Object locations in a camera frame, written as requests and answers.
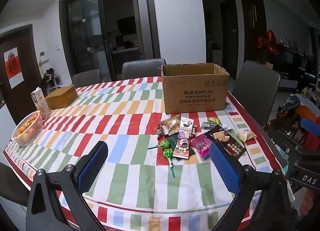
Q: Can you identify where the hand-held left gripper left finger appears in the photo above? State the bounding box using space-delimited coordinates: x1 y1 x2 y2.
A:
26 141 108 231

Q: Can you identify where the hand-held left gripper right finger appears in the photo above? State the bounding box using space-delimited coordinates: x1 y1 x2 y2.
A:
209 142 292 231

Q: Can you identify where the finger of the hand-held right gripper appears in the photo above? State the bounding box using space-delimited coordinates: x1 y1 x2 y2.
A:
300 117 320 147
265 119 304 164

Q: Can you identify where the black brown snack packet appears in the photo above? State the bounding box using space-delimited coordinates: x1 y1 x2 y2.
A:
204 125 247 158

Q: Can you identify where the magenta snack packet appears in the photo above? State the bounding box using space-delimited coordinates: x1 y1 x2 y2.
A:
191 134 213 162

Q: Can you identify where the pale yellow snack packet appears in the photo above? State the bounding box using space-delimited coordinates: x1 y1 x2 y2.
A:
236 129 258 144

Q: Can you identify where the silver snack bar wrapper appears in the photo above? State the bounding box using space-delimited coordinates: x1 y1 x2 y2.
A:
200 121 221 130

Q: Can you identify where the pink white snack packet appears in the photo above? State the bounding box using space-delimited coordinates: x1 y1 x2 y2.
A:
172 117 195 159

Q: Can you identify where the green lollipop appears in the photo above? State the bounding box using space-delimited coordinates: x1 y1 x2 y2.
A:
162 148 176 179
147 140 171 151

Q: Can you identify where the dark green snack packet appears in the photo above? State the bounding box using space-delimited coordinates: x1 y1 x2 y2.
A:
167 134 196 157

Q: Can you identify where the brown cardboard box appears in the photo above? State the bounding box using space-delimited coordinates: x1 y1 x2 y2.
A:
161 63 230 115

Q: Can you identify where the person's right forearm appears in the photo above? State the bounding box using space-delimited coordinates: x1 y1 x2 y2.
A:
295 188 320 224

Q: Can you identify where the green cloth bag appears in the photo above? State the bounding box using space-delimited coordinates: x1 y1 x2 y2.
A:
279 94 302 122

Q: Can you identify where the grey dining chair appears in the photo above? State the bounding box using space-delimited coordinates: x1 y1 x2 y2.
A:
121 58 167 81
230 60 281 127
72 69 101 88

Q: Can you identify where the striped colourful tablecloth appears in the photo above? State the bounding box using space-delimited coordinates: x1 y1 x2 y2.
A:
2 75 288 231

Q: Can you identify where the white plastic fruit basket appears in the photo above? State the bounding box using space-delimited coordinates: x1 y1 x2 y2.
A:
12 111 44 147

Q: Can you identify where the woven wicker box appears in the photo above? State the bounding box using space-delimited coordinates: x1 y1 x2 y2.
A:
45 84 78 110

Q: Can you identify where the pile of oranges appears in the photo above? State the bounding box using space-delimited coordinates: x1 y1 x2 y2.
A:
15 112 40 137

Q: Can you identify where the white orange drink carton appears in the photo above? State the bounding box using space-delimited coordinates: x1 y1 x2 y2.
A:
30 87 52 121

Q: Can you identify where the red foil balloon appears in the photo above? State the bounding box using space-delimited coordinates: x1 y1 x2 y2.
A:
257 30 280 56

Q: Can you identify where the small white shelf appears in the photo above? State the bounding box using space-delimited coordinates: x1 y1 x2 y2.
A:
41 67 62 90

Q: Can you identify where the dark brown door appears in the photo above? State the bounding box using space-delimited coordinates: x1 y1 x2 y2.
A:
0 24 45 125

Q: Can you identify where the red white door poster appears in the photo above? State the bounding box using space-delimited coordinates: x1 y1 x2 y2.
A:
3 48 24 89

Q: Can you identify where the sliding glass door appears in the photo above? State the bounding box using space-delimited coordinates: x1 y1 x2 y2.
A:
59 0 148 83

